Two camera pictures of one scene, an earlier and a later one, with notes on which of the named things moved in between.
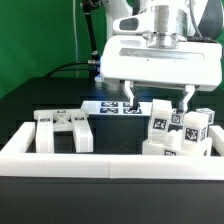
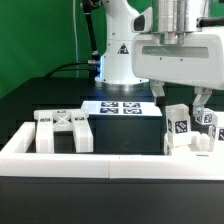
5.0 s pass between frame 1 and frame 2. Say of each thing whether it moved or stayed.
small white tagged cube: moved
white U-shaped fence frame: stayed
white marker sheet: stayed
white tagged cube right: stayed
